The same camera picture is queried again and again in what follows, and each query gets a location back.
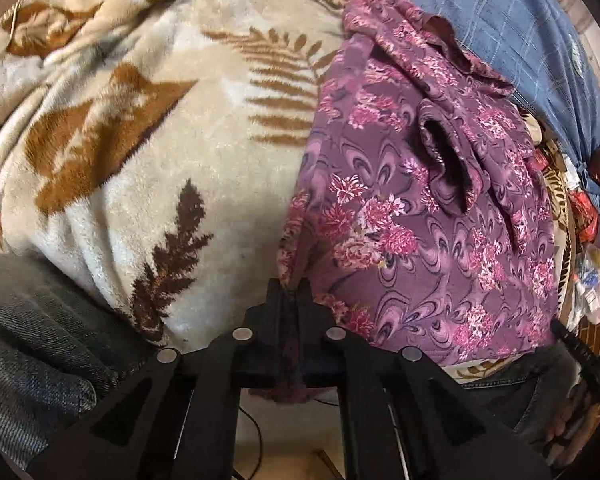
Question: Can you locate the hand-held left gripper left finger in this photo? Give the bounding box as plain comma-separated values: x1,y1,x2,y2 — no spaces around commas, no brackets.
27,278,287,480

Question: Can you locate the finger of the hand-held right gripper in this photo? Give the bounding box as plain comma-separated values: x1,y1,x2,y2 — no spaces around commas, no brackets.
550,319,587,367

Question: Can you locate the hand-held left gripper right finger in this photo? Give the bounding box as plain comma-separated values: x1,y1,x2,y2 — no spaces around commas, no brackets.
295,278,552,480

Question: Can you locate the purple floral garment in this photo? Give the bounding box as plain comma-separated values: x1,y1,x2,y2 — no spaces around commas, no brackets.
274,0,564,406

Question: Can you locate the person's right hand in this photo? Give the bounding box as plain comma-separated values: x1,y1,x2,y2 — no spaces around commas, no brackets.
547,384,598,467

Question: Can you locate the person's jeans right leg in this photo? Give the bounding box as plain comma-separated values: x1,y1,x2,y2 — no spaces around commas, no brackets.
457,342,583,456

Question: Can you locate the person's jeans leg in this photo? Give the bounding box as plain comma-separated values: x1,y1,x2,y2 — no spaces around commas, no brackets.
457,342,583,456
0,251,168,472

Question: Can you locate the pile of plastic bags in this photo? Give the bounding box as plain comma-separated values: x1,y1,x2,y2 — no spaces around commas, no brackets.
522,112,600,328

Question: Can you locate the cream leaf-print fleece blanket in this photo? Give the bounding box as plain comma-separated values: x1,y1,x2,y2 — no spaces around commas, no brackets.
0,0,581,386

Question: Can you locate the person's jeans left leg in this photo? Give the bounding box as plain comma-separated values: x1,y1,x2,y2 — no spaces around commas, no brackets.
0,251,168,472

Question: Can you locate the blue checked bed sheet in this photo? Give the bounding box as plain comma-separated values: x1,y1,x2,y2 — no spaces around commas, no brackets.
290,0,600,181

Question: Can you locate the black cable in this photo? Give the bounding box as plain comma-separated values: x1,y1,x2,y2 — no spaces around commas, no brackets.
230,400,267,480

